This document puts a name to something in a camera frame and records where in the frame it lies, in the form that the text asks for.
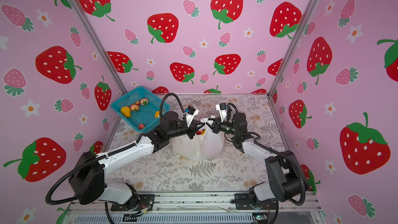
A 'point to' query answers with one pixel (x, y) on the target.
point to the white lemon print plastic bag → (205, 144)
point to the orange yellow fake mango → (157, 113)
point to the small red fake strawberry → (141, 126)
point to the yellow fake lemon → (126, 111)
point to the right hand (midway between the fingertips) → (204, 120)
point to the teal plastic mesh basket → (140, 108)
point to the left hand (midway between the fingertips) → (204, 123)
